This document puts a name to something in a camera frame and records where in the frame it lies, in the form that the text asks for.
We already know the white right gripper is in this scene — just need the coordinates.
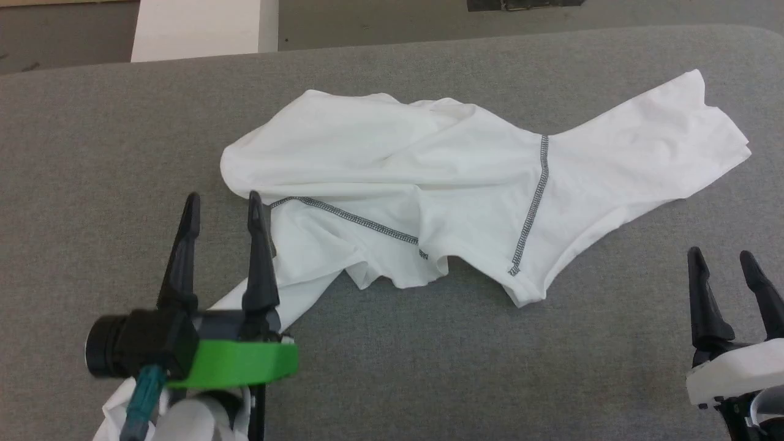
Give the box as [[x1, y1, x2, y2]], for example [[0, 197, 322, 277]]
[[685, 246, 784, 410]]

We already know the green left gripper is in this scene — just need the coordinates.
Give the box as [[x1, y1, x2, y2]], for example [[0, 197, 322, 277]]
[[157, 190, 300, 390]]

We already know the white shirt with grey stitching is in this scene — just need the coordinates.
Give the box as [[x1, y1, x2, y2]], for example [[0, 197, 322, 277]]
[[92, 69, 753, 441]]

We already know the black cylindrical left gripper motor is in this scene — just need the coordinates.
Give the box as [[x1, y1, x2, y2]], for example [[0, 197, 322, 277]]
[[85, 315, 130, 377]]

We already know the grey fabric sofa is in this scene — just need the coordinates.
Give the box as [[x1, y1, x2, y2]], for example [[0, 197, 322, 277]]
[[0, 24, 784, 441]]

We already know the white rectangular box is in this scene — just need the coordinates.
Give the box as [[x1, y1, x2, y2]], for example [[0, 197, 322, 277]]
[[130, 0, 280, 64]]

